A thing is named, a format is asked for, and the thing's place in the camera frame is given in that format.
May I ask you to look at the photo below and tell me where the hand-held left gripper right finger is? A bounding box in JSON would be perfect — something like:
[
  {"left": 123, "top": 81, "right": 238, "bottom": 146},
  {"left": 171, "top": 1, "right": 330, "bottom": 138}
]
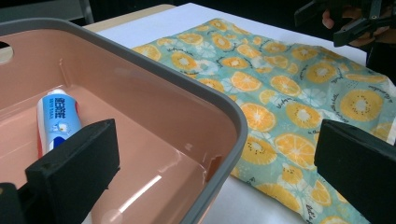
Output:
[{"left": 314, "top": 119, "right": 396, "bottom": 224}]

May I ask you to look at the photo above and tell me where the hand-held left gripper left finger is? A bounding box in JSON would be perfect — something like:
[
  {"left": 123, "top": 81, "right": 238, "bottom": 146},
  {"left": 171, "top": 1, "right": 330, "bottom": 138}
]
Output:
[{"left": 25, "top": 118, "right": 121, "bottom": 224}]

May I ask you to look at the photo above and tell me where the blue white toothpaste tube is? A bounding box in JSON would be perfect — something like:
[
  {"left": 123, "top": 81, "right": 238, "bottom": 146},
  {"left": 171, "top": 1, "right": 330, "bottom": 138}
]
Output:
[{"left": 36, "top": 88, "right": 83, "bottom": 160}]

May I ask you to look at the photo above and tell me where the orange print tote bag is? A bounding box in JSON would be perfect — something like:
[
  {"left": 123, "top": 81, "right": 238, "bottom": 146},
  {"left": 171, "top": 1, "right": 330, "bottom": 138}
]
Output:
[{"left": 132, "top": 18, "right": 396, "bottom": 224}]

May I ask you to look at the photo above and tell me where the pink basin with grey rim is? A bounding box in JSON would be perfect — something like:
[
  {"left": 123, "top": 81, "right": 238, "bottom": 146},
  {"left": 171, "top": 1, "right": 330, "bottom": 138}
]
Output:
[{"left": 0, "top": 17, "right": 249, "bottom": 224}]

